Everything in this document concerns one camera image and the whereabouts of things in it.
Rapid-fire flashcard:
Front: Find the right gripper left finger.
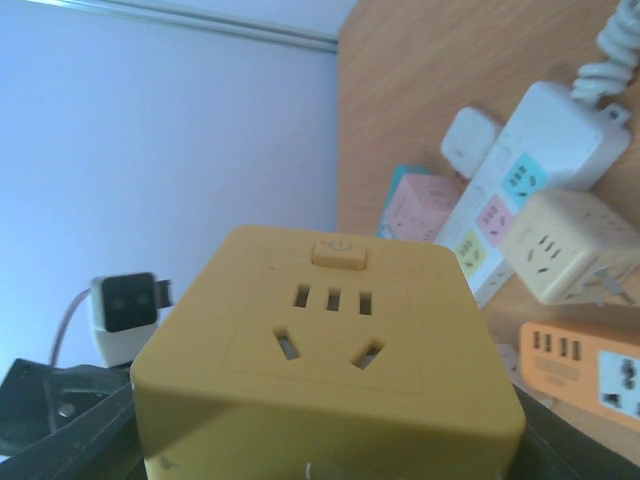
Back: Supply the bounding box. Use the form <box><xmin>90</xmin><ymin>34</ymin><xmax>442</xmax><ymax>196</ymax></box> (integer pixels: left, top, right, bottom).
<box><xmin>1</xmin><ymin>359</ymin><xmax>145</xmax><ymax>479</ymax></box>

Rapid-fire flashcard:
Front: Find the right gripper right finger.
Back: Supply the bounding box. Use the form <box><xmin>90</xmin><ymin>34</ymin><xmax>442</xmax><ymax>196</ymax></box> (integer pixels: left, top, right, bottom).
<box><xmin>509</xmin><ymin>387</ymin><xmax>639</xmax><ymax>480</ymax></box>

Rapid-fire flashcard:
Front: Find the beige cube socket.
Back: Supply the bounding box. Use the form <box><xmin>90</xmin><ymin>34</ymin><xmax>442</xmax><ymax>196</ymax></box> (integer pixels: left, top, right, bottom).
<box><xmin>500</xmin><ymin>189</ymin><xmax>639</xmax><ymax>307</ymax></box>

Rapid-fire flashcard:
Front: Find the yellow cube socket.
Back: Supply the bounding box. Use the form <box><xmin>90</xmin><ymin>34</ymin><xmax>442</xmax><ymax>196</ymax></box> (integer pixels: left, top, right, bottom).
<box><xmin>131</xmin><ymin>226</ymin><xmax>525</xmax><ymax>479</ymax></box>

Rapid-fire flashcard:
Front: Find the orange power strip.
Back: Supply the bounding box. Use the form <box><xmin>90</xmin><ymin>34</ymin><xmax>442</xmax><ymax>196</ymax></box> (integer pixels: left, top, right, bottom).
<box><xmin>519</xmin><ymin>320</ymin><xmax>639</xmax><ymax>432</ymax></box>

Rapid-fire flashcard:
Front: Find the white cube socket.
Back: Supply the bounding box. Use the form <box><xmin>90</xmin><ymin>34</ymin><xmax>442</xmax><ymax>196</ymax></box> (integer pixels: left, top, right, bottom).
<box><xmin>496</xmin><ymin>343</ymin><xmax>523</xmax><ymax>388</ymax></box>

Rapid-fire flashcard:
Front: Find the pink cube socket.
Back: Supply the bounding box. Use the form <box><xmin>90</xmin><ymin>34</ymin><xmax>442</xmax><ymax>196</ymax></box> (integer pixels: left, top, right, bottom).
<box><xmin>378</xmin><ymin>173</ymin><xmax>461</xmax><ymax>243</ymax></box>

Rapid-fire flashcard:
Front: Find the long white power strip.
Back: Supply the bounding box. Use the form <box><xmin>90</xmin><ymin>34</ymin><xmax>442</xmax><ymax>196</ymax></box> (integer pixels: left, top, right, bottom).
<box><xmin>435</xmin><ymin>1</ymin><xmax>639</xmax><ymax>307</ymax></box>

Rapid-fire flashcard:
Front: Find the teal power strip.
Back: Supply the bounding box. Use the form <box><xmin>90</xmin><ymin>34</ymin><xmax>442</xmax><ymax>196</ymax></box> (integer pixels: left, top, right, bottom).
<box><xmin>376</xmin><ymin>164</ymin><xmax>438</xmax><ymax>241</ymax></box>

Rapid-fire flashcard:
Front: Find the small white square charger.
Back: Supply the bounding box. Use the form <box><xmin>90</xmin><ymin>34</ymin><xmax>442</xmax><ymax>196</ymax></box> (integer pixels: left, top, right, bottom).
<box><xmin>440</xmin><ymin>106</ymin><xmax>502</xmax><ymax>180</ymax></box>

